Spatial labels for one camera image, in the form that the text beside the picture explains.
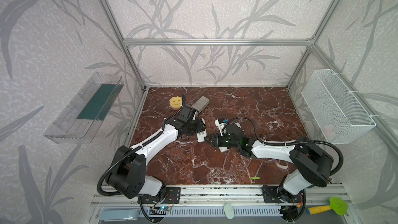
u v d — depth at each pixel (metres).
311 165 0.44
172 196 0.72
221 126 0.78
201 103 1.06
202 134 0.83
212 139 0.75
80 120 0.64
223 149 0.87
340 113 0.63
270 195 0.74
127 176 0.42
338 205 0.69
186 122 0.66
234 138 0.67
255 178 0.79
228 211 0.68
